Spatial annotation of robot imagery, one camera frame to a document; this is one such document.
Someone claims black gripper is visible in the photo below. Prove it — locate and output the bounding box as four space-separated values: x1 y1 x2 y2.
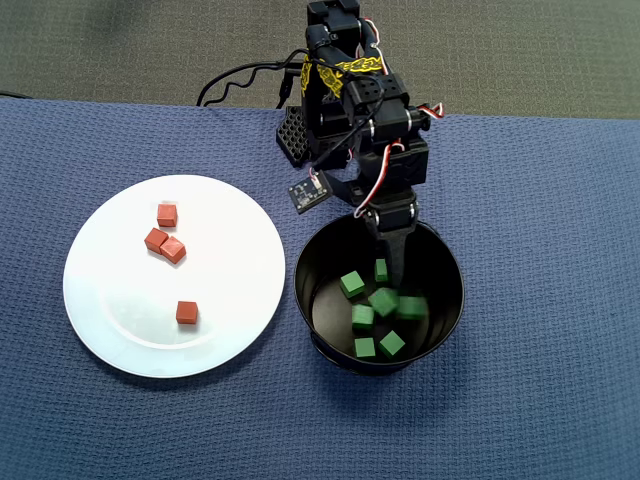
329 137 430 291

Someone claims white round plate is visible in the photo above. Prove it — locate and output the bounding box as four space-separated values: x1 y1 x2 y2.
62 173 287 380

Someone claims black metal pot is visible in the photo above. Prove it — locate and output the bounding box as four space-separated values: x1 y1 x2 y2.
292 210 466 377

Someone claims blue woven cloth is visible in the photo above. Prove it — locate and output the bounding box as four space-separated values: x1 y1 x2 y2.
0 97 640 480

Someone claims red wooden cube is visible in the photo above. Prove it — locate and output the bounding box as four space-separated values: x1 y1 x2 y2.
156 202 179 229
159 236 188 265
175 300 199 326
143 227 170 255

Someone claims red white gripper servo wire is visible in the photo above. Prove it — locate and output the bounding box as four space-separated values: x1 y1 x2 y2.
353 141 405 219

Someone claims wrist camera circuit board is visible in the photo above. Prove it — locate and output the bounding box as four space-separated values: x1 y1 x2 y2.
287 171 331 215

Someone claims red white elbow servo wire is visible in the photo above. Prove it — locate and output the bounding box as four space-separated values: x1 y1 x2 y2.
359 17 390 76

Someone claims thick black plug cable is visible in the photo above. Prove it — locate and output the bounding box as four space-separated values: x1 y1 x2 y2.
197 59 304 108

